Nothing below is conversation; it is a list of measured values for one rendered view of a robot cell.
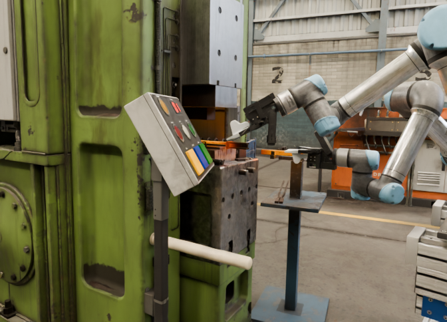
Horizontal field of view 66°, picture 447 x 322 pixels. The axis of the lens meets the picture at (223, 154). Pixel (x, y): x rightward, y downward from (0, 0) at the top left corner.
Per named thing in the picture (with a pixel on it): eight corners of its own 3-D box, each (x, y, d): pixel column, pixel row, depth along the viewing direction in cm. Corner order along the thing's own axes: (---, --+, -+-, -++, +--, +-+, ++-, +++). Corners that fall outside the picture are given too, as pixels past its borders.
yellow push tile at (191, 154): (204, 170, 104) (192, 148, 103) (200, 174, 96) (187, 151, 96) (199, 173, 104) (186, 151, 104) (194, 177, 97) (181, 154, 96)
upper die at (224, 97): (237, 108, 170) (237, 88, 169) (215, 107, 153) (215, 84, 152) (169, 107, 191) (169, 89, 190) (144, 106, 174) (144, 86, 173)
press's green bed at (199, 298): (253, 321, 193) (255, 239, 188) (217, 361, 161) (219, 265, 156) (174, 293, 221) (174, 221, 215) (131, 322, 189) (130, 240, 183)
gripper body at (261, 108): (241, 110, 121) (273, 92, 119) (253, 132, 121) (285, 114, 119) (241, 110, 113) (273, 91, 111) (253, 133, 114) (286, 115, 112)
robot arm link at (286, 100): (296, 109, 119) (298, 109, 111) (284, 116, 119) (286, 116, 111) (286, 90, 118) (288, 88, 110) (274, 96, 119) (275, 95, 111)
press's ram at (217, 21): (249, 90, 180) (251, 9, 175) (209, 84, 147) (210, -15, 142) (184, 90, 201) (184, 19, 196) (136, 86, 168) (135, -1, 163)
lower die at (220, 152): (235, 160, 173) (235, 143, 172) (214, 164, 156) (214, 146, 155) (169, 153, 194) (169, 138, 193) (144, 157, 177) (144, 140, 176)
